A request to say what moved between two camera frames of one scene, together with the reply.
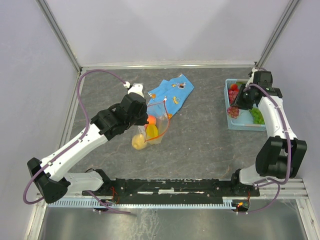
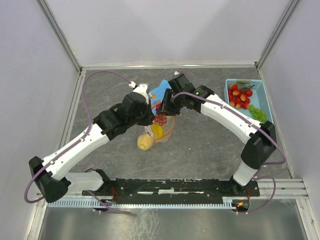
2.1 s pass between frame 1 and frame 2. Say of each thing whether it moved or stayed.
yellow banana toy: moved
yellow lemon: moved
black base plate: stayed
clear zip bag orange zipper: moved
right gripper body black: moved
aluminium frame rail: stayed
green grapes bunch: stayed
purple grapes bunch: moved
